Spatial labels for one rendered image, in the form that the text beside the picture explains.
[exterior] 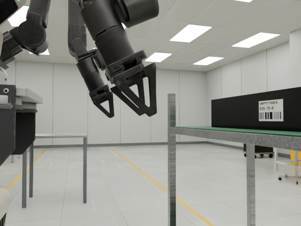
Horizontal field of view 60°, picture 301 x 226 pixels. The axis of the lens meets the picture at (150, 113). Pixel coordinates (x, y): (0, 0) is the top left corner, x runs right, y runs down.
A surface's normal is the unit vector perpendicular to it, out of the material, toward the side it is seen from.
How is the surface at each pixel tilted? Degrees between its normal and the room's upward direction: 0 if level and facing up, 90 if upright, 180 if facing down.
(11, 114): 90
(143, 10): 118
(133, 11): 113
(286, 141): 90
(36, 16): 89
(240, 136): 90
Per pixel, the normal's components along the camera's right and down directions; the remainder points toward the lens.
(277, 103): -0.96, 0.00
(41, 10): 0.34, -0.22
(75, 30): 0.22, -0.04
